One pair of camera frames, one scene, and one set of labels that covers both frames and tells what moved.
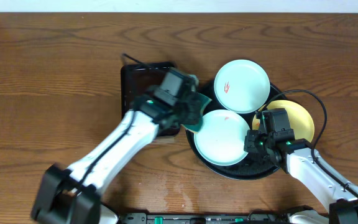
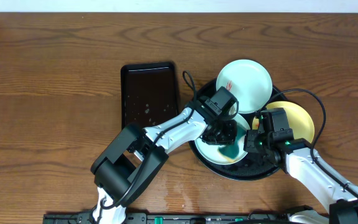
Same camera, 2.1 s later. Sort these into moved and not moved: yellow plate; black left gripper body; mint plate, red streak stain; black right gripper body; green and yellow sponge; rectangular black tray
Moved: green and yellow sponge; black left gripper body
Not moved: yellow plate; rectangular black tray; black right gripper body; mint plate, red streak stain
